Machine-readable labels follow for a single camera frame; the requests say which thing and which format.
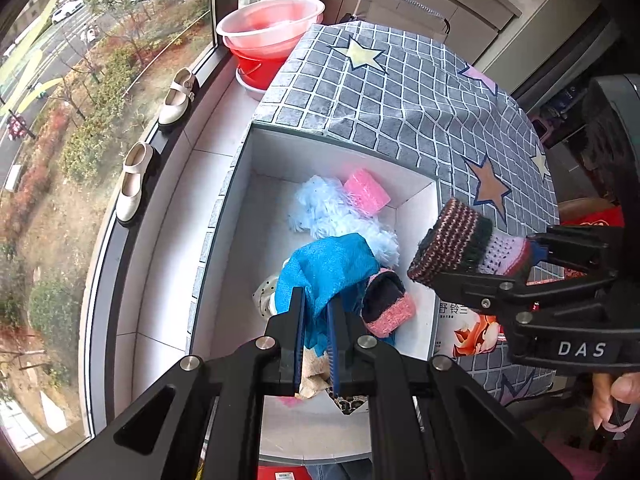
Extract pale plastic basin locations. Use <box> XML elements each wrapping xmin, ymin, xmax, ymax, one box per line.
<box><xmin>235</xmin><ymin>72</ymin><xmax>273</xmax><ymax>102</ymax></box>

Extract pink sponge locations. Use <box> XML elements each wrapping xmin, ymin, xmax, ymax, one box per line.
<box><xmin>342</xmin><ymin>169</ymin><xmax>392</xmax><ymax>213</ymax></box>

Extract striped knitted sock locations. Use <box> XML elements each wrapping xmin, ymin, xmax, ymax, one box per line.
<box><xmin>407</xmin><ymin>197</ymin><xmax>533</xmax><ymax>286</ymax></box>

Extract cream strap shoe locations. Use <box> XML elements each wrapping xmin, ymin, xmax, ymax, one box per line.
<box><xmin>157</xmin><ymin>67</ymin><xmax>201</xmax><ymax>133</ymax></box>
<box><xmin>115</xmin><ymin>141</ymin><xmax>161</xmax><ymax>226</ymax></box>

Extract pink plastic basin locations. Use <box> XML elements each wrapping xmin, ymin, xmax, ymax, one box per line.
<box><xmin>216</xmin><ymin>0</ymin><xmax>326</xmax><ymax>53</ymax></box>

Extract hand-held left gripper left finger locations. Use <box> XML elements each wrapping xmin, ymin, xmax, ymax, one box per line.
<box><xmin>65</xmin><ymin>286</ymin><xmax>307</xmax><ymax>480</ymax></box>

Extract large blue cloth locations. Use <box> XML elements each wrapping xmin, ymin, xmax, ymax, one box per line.
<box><xmin>275</xmin><ymin>232</ymin><xmax>381</xmax><ymax>353</ymax></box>

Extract red gold-patterned cushion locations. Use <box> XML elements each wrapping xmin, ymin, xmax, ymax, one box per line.
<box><xmin>560</xmin><ymin>205</ymin><xmax>626</xmax><ymax>228</ymax></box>

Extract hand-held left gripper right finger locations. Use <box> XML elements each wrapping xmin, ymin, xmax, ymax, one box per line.
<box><xmin>326</xmin><ymin>305</ymin><xmax>571</xmax><ymax>480</ymax></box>

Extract red plastic stool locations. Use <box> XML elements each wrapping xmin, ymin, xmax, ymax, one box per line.
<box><xmin>257</xmin><ymin>465</ymin><xmax>306</xmax><ymax>480</ymax></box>

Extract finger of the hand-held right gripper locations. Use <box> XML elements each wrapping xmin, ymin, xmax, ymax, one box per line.
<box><xmin>434</xmin><ymin>267</ymin><xmax>621</xmax><ymax>343</ymax></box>
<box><xmin>527</xmin><ymin>224</ymin><xmax>623</xmax><ymax>270</ymax></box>

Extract pink and navy sock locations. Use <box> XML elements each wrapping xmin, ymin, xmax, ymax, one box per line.
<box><xmin>361</xmin><ymin>267</ymin><xmax>418</xmax><ymax>338</ymax></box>

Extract white polka dot cloth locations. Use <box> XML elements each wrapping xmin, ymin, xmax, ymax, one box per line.
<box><xmin>252</xmin><ymin>274</ymin><xmax>281</xmax><ymax>321</ymax></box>

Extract window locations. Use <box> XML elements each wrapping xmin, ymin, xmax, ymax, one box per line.
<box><xmin>0</xmin><ymin>0</ymin><xmax>221</xmax><ymax>461</ymax></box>

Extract leopard print cloth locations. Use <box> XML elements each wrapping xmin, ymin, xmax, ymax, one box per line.
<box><xmin>332</xmin><ymin>394</ymin><xmax>371</xmax><ymax>415</ymax></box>

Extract light blue fluffy duster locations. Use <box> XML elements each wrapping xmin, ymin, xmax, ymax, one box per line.
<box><xmin>287</xmin><ymin>175</ymin><xmax>401</xmax><ymax>266</ymax></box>

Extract grey checked star blanket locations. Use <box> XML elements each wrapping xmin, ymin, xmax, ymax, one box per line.
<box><xmin>200</xmin><ymin>22</ymin><xmax>568</xmax><ymax>411</ymax></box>

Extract person's right hand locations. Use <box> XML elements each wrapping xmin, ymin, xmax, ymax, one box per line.
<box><xmin>590</xmin><ymin>372</ymin><xmax>640</xmax><ymax>433</ymax></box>

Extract grey storage box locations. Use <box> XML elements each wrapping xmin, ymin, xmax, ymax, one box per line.
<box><xmin>187</xmin><ymin>122</ymin><xmax>443</xmax><ymax>466</ymax></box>

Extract person's legs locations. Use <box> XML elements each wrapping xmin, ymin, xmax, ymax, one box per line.
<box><xmin>305</xmin><ymin>462</ymin><xmax>373</xmax><ymax>480</ymax></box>

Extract beige cloth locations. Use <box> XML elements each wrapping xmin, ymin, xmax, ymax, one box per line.
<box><xmin>295</xmin><ymin>345</ymin><xmax>333</xmax><ymax>401</ymax></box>

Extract pink plastic stool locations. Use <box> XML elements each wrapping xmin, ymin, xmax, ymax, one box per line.
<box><xmin>530</xmin><ymin>112</ymin><xmax>556</xmax><ymax>148</ymax></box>

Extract red plastic bucket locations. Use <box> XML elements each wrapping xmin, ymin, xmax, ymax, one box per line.
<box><xmin>234</xmin><ymin>47</ymin><xmax>291</xmax><ymax>91</ymax></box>

